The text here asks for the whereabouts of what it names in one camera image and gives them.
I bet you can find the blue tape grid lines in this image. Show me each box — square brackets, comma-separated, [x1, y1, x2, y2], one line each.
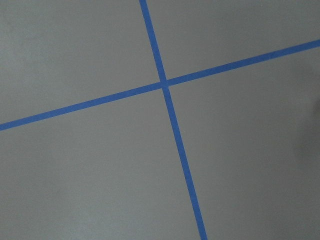
[0, 0, 320, 240]

